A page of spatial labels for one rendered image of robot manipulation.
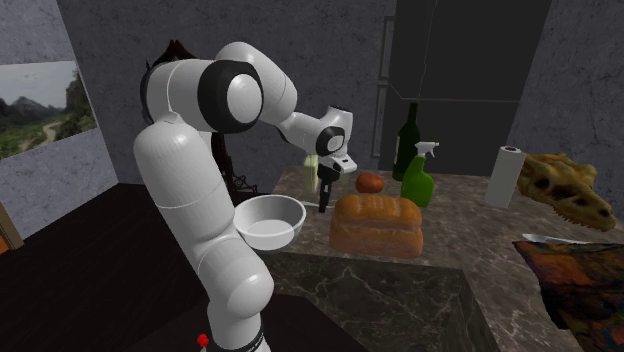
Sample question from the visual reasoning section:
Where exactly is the white paper towel roll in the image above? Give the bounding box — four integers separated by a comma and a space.
483, 145, 528, 210

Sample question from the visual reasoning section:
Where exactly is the dark refrigerator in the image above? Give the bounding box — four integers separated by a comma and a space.
370, 0, 553, 178

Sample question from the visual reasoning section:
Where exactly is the dark robot stand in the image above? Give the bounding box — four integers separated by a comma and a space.
124, 291, 370, 352

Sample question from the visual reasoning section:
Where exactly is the green spray bottle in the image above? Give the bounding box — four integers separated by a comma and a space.
400, 141, 440, 209

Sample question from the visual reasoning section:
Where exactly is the landscape wall picture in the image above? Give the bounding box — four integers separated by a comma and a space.
0, 59, 99, 162

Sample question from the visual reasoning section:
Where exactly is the yellow dinosaur skull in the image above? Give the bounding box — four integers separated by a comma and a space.
516, 152, 618, 233

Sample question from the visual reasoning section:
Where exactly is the dark ornate stand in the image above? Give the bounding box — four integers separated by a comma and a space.
140, 39, 261, 197

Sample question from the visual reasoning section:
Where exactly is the brown bread loaf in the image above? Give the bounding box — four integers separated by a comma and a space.
328, 193, 425, 261

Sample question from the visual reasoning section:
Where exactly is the white bowl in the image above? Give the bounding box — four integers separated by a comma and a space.
232, 194, 307, 253

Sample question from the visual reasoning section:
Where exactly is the dark green wine bottle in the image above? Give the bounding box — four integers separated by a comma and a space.
391, 101, 422, 183

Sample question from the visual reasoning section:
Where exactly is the red tomato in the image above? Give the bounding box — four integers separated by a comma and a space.
354, 171, 386, 195

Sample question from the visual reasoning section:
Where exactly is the multicoloured cloth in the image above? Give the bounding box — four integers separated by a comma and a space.
511, 239, 624, 352

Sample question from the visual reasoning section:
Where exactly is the pale yellow glass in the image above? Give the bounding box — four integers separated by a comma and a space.
302, 152, 321, 202

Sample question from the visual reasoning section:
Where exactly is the silver knife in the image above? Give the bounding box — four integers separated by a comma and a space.
520, 232, 592, 246

